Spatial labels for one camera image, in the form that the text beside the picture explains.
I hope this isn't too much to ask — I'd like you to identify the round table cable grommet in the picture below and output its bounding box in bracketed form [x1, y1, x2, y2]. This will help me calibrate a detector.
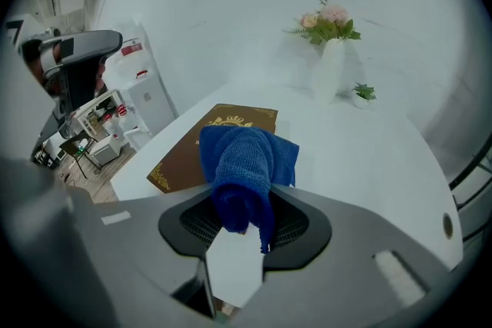
[441, 212, 455, 240]

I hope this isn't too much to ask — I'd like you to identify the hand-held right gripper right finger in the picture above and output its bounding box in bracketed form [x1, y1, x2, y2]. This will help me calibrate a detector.
[214, 184, 468, 328]

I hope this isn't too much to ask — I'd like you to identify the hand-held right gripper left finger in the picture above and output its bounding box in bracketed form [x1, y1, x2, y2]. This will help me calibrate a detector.
[0, 156, 225, 328]

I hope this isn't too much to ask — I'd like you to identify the blue cloth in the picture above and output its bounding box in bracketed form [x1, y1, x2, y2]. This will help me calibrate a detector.
[199, 125, 301, 254]

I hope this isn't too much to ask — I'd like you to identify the small green potted plant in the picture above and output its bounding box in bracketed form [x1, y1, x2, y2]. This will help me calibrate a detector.
[351, 82, 377, 109]

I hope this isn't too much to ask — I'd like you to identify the pink flower bouquet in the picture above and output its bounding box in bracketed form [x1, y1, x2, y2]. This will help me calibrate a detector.
[282, 0, 362, 46]

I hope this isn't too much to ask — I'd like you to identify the white vase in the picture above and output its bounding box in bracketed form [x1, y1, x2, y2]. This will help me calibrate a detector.
[311, 38, 364, 104]

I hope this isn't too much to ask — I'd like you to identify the brown book with gold ornaments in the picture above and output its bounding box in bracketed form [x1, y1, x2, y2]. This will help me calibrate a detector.
[146, 103, 279, 194]

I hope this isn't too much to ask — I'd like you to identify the white shelf unit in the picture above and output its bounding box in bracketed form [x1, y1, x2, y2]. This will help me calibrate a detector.
[75, 88, 130, 136]

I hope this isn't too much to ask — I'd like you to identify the clear water jug, red label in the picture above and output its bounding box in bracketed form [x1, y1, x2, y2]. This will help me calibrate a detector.
[102, 37, 155, 91]

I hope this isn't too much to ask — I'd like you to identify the black railing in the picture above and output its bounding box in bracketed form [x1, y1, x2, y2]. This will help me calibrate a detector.
[447, 140, 492, 210]

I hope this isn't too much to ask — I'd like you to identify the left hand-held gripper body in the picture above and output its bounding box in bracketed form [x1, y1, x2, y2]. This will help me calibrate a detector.
[18, 28, 125, 141]

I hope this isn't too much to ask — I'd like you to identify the white storage box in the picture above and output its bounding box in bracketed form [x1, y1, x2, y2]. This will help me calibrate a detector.
[93, 137, 125, 167]

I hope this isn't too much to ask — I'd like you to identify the white water dispenser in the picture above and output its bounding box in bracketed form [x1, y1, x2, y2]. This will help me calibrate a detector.
[125, 77, 180, 151]

